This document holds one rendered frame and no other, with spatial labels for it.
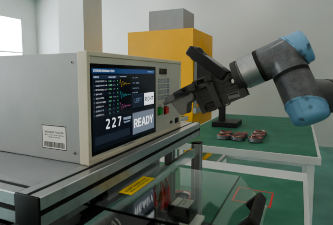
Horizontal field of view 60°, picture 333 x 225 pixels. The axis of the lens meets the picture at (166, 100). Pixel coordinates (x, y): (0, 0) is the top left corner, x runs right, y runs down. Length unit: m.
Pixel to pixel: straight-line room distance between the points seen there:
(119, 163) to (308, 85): 0.40
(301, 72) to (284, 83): 0.04
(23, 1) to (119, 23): 2.82
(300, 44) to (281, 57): 0.04
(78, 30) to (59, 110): 4.11
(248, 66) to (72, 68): 0.36
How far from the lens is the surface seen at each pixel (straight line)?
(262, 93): 5.85
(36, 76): 0.61
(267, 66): 0.65
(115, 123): 0.60
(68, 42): 4.78
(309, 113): 0.61
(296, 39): 0.66
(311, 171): 2.18
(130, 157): 0.60
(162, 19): 4.74
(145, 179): 0.61
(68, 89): 0.55
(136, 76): 0.66
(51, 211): 0.46
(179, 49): 4.29
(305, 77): 0.63
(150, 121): 0.73
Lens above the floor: 1.28
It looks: 5 degrees down
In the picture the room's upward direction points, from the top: straight up
